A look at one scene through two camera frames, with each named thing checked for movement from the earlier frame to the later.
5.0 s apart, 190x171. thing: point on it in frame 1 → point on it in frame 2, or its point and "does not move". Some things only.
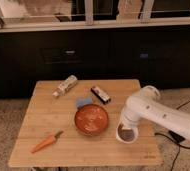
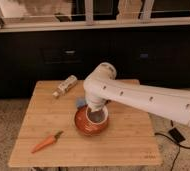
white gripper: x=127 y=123 → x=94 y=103
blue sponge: x=84 y=100 does not move
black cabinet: x=165 y=57 does not move
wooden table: x=73 y=124 does not move
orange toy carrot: x=47 y=141 does not move
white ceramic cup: x=126 y=135 → x=97 y=117
